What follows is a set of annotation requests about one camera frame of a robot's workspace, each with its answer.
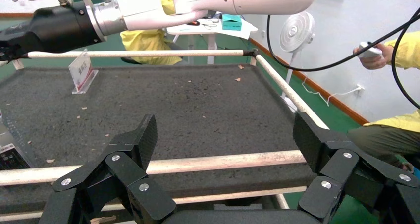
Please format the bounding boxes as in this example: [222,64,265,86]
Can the bystander bare hand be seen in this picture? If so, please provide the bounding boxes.
[353,42,394,70]

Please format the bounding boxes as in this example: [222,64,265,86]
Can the brown cardboard divider box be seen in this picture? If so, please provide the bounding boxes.
[90,215,117,224]

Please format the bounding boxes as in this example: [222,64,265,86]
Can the yellow sleeved forearm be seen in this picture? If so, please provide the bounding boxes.
[384,30,420,70]

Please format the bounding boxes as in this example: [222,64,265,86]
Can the grey power supply coloured wires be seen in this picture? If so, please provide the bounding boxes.
[0,109,37,171]

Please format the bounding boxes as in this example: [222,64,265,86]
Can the black foam cart mat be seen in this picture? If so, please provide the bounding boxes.
[0,64,317,197]

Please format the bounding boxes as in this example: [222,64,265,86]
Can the white desk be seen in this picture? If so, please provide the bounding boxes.
[165,17,259,65]

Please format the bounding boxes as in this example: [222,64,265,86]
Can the white power cable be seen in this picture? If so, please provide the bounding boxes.
[301,77,362,107]

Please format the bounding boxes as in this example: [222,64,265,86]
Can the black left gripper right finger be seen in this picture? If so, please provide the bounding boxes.
[292,112,420,224]

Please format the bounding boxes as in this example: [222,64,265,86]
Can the white cart rail pipe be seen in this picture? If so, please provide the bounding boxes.
[25,50,245,59]
[255,54,330,130]
[0,150,308,187]
[0,186,308,223]

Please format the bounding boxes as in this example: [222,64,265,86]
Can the crouching person olive trousers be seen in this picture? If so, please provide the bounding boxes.
[347,110,420,174]

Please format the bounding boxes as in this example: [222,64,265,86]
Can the acrylic sign with red stripe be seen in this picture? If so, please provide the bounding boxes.
[68,48,99,95]

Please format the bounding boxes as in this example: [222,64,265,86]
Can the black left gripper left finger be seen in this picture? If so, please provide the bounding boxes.
[39,113,178,224]

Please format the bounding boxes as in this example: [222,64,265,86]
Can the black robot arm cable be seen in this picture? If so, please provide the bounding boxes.
[266,14,420,73]
[391,7,420,111]

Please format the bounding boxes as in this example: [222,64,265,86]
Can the white handheld controller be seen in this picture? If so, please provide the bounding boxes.
[357,41,383,59]

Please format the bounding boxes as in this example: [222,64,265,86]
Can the white pedestal fan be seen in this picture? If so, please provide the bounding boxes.
[279,10,316,113]

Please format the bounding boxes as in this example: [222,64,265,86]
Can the seated person in yellow jacket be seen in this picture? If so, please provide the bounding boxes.
[119,0,183,66]

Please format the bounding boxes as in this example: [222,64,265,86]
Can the teal box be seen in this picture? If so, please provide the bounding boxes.
[221,14,243,31]

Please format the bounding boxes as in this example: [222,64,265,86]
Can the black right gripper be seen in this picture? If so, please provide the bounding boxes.
[0,19,35,53]

